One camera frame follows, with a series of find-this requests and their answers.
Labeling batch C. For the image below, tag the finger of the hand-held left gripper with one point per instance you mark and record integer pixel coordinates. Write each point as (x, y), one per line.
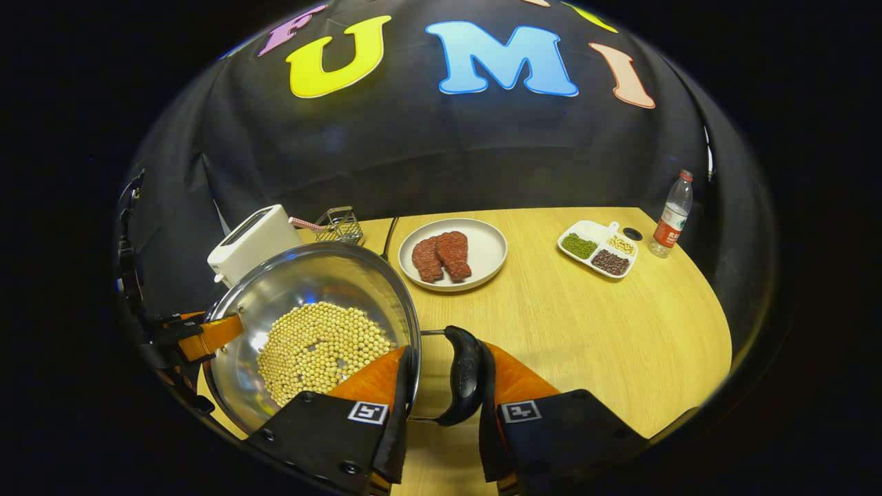
(186, 389)
(213, 334)

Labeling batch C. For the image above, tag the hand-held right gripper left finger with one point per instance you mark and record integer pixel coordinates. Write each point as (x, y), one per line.
(396, 413)

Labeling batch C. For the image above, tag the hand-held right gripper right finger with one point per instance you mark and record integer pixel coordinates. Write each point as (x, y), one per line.
(488, 427)

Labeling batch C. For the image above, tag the white toaster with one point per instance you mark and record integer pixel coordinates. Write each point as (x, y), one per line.
(251, 244)

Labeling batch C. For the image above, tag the pile of yellow soybeans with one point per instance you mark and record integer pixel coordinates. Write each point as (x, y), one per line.
(317, 351)

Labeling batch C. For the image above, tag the pink striped straw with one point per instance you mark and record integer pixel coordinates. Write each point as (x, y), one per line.
(306, 224)

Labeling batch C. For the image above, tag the round white plate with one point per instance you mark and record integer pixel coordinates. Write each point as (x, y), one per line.
(486, 251)

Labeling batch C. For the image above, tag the heap of green mung beans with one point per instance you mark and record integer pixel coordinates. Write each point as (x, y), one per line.
(579, 246)

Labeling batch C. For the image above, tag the heap of dark red beans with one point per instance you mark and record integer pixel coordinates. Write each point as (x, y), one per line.
(610, 262)

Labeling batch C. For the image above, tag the white divided dish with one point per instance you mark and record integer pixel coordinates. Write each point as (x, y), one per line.
(598, 231)

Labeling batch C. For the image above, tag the heap of pale beans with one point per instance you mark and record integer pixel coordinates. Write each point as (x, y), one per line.
(621, 245)

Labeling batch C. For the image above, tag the black backdrop cloth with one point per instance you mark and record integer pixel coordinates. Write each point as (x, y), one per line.
(413, 151)

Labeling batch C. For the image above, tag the clear bottle with red label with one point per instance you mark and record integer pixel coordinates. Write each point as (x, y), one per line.
(672, 217)

